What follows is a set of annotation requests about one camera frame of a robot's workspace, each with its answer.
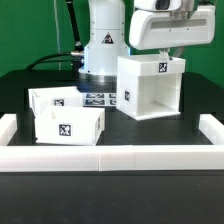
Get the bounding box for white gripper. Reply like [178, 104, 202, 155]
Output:
[129, 5, 215, 50]

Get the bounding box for white drawer cabinet box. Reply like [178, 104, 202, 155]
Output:
[116, 54, 186, 121]

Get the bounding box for white front drawer with tag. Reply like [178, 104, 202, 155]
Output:
[34, 106, 105, 146]

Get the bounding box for white drawer with tag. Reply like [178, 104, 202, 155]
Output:
[28, 86, 83, 116]
[34, 106, 105, 146]

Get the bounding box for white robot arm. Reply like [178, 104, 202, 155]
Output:
[79, 0, 215, 82]

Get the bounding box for white rear drawer with tag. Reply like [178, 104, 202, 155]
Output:
[28, 86, 83, 116]

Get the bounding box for fiducial marker sheet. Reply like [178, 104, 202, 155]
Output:
[82, 93, 117, 107]

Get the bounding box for white table border fence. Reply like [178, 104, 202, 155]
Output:
[0, 114, 224, 172]

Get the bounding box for black cable bundle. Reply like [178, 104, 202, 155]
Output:
[25, 0, 84, 71]

